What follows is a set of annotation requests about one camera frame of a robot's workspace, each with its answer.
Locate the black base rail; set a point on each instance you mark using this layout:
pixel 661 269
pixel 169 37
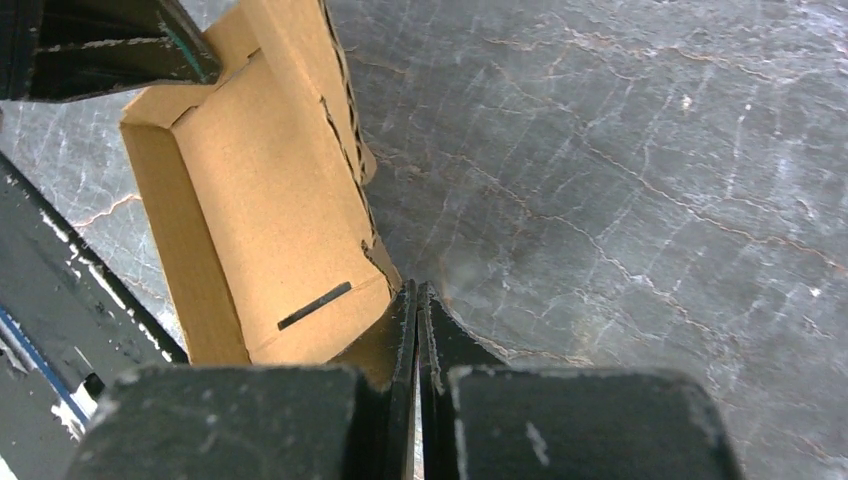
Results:
pixel 64 313

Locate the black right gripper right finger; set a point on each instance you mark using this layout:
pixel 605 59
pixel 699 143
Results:
pixel 484 419

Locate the brown cardboard box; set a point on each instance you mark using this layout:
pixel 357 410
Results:
pixel 254 191

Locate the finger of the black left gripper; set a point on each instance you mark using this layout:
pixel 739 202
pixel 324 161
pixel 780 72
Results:
pixel 64 51

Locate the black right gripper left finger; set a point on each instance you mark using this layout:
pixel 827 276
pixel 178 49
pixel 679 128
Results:
pixel 351 418

